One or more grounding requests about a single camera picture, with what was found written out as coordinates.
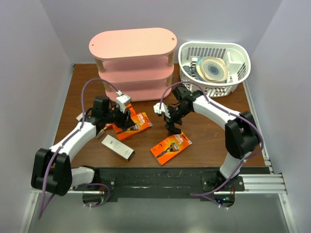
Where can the grey white razor box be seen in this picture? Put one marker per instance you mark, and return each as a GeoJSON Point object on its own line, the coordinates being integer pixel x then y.
{"type": "Point", "coordinates": [118, 147]}

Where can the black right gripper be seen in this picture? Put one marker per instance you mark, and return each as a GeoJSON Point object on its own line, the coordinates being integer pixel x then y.
{"type": "Point", "coordinates": [169, 125]}

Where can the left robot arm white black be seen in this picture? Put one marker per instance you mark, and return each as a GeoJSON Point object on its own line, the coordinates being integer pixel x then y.
{"type": "Point", "coordinates": [70, 148]}

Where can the white plastic basket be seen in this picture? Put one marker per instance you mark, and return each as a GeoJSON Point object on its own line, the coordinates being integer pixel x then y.
{"type": "Point", "coordinates": [235, 57]}

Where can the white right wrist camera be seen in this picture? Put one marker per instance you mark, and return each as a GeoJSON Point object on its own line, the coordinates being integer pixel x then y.
{"type": "Point", "coordinates": [161, 109]}

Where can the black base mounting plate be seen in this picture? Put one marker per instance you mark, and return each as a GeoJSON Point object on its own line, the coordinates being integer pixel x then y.
{"type": "Point", "coordinates": [102, 184]}

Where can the stack of ceramic plates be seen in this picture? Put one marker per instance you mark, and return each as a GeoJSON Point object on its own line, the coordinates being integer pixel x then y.
{"type": "Point", "coordinates": [209, 69]}

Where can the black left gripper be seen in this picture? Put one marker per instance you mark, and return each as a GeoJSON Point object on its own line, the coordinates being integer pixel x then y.
{"type": "Point", "coordinates": [126, 121]}

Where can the orange Gillette razor box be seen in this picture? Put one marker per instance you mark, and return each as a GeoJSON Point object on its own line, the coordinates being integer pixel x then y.
{"type": "Point", "coordinates": [129, 107]}
{"type": "Point", "coordinates": [170, 147]}
{"type": "Point", "coordinates": [141, 123]}

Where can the aluminium frame rail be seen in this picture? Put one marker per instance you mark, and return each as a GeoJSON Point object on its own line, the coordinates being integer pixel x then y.
{"type": "Point", "coordinates": [68, 214]}

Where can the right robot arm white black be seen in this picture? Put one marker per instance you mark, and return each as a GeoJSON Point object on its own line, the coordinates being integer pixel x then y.
{"type": "Point", "coordinates": [241, 133]}

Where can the white Harry's razor box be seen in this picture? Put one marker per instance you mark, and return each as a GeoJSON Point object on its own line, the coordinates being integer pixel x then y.
{"type": "Point", "coordinates": [79, 118]}

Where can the pink three-tier wooden shelf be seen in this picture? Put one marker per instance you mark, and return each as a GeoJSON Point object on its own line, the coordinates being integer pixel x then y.
{"type": "Point", "coordinates": [137, 62]}

